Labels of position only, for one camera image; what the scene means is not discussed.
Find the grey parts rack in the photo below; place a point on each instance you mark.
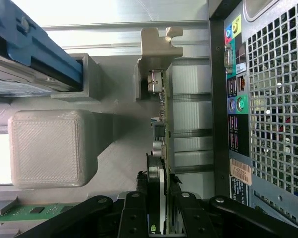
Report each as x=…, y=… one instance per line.
x=52, y=148

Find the green RAM stick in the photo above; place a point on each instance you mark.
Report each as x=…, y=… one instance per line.
x=39, y=210

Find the hard disk in blue caddy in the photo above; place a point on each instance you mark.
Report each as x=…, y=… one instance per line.
x=27, y=49

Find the open black PC case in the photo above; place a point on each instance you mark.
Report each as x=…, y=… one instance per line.
x=275, y=99

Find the orange barcode sticker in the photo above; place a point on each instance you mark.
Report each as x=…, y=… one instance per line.
x=241, y=171

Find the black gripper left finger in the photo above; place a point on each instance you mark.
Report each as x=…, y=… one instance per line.
x=132, y=218

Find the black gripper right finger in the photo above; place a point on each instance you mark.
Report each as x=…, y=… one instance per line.
x=196, y=220

